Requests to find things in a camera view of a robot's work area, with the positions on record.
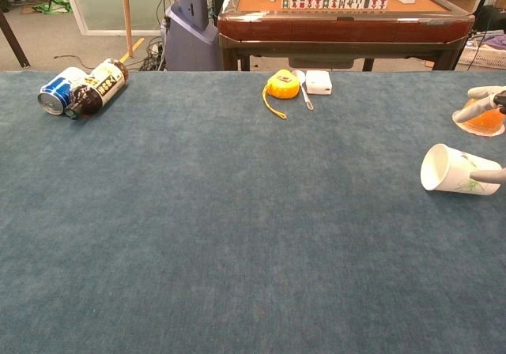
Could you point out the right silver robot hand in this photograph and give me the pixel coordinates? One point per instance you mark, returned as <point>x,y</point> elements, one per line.
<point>474,108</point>

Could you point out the white paper cup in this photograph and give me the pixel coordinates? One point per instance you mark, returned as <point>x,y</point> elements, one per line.
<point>439,168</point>

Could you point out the orange translucent plastic bowl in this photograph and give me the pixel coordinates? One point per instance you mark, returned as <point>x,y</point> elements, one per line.
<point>488,123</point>

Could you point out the white plastic basket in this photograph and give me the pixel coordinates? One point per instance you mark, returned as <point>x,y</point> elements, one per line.
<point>486,57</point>

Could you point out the purple cloth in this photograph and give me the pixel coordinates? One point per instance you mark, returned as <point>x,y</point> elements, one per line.
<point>496,40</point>

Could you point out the small white box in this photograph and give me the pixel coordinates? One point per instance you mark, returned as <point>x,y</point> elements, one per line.
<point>318,82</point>

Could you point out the brown mahjong table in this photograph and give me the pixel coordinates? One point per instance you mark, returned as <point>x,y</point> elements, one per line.
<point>336,30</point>

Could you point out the row of face-up mahjong tiles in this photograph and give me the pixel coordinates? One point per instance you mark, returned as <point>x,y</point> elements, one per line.
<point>334,2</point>

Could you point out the white plastic spoon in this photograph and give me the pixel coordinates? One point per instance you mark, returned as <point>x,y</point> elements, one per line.
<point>300,76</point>

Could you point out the yellow tape measure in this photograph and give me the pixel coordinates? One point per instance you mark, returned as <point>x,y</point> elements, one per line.
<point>282,87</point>

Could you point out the blue felt table mat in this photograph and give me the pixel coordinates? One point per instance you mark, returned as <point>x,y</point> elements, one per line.
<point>237,219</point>

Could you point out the wooden pole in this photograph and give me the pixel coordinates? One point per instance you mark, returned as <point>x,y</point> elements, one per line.
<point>127,14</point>

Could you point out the brown tea bottle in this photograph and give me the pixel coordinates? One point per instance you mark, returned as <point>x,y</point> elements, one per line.
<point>100,87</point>

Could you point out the blue white drink can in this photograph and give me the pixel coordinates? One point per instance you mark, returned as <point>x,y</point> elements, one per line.
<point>55,93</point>

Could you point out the green bag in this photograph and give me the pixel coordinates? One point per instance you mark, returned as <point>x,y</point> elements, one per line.
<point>53,6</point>

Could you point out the black table leg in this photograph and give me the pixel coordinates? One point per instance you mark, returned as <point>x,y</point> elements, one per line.
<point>13,40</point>

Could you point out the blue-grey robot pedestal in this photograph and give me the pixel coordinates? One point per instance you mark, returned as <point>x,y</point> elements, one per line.
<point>189,42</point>

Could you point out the white glass door frame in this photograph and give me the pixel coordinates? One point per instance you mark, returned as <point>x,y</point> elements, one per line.
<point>106,32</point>

